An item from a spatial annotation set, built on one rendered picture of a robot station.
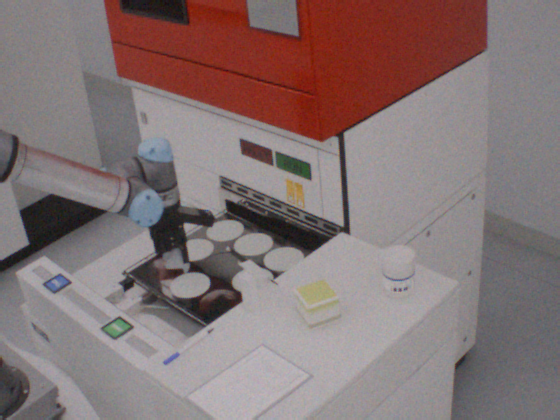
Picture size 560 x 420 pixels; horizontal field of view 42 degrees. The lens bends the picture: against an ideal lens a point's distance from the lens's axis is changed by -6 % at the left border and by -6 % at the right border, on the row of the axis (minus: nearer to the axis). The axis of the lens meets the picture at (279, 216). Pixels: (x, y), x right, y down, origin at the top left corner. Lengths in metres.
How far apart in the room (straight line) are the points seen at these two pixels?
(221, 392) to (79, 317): 0.44
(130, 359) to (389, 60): 0.91
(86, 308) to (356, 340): 0.63
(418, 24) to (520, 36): 1.26
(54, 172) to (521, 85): 2.18
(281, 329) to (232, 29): 0.69
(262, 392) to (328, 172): 0.60
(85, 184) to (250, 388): 0.51
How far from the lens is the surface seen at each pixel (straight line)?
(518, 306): 3.20
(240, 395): 1.48
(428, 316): 1.66
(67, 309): 1.81
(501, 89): 3.29
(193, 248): 2.02
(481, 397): 2.80
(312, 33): 1.63
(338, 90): 1.73
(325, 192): 1.87
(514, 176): 3.43
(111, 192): 1.56
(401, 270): 1.63
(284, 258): 1.93
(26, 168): 1.48
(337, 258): 1.80
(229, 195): 2.15
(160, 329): 1.81
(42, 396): 1.71
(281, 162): 1.94
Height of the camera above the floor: 2.02
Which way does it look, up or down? 32 degrees down
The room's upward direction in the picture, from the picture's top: 7 degrees counter-clockwise
